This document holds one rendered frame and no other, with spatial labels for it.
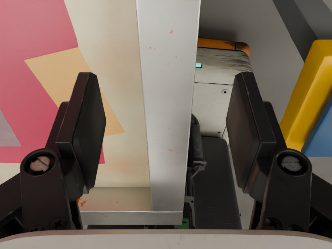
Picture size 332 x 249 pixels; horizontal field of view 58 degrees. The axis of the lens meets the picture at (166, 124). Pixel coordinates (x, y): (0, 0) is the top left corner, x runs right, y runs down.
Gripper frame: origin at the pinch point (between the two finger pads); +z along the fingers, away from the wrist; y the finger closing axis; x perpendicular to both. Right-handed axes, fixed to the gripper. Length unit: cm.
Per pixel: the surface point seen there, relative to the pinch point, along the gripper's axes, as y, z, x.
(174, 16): 0.5, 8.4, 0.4
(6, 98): -14.6, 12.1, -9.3
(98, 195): -8.5, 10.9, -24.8
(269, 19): 43, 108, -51
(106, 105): -5.6, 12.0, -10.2
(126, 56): -3.2, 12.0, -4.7
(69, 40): -7.4, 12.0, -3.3
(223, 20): 24, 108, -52
